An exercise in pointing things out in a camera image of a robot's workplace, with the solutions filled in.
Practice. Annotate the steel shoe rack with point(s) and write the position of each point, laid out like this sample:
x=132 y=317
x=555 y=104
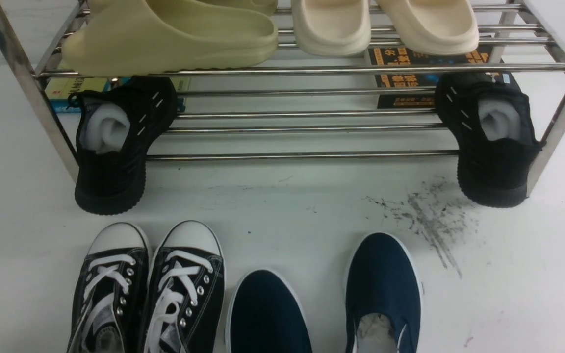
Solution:
x=526 y=17

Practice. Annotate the navy slip-on shoe left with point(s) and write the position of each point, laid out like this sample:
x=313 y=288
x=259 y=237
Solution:
x=265 y=316

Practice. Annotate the navy slip-on shoe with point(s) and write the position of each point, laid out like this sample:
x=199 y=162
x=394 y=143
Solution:
x=265 y=316
x=381 y=281

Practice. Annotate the navy slip-on shoe right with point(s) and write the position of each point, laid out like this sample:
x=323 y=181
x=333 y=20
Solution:
x=381 y=281

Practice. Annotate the black canvas lace-up sneaker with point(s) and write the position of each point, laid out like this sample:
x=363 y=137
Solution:
x=186 y=291

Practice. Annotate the cream foam slide left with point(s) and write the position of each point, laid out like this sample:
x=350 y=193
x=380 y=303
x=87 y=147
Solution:
x=331 y=27

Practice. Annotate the cream foam slide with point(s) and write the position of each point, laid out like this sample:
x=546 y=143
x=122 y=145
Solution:
x=438 y=27
x=331 y=27

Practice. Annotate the black knit sneaker left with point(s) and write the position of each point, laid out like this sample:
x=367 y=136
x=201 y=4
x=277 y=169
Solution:
x=113 y=137

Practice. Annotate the black knit sneaker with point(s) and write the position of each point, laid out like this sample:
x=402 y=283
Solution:
x=494 y=160
x=113 y=137

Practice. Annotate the cream foam slide right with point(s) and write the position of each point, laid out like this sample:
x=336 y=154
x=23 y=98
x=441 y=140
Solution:
x=438 y=27

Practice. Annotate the black knit sneaker right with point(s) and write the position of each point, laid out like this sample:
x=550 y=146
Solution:
x=494 y=160

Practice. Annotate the black canvas sneaker outer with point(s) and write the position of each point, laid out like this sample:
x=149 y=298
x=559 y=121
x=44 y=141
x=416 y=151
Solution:
x=107 y=309

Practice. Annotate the olive green foam slide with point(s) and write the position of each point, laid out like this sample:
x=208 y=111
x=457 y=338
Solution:
x=140 y=37

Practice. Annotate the black orange printed box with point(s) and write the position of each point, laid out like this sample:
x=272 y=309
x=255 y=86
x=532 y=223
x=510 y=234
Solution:
x=405 y=83

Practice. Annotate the yellow blue printed box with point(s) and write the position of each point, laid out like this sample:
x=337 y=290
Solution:
x=58 y=90

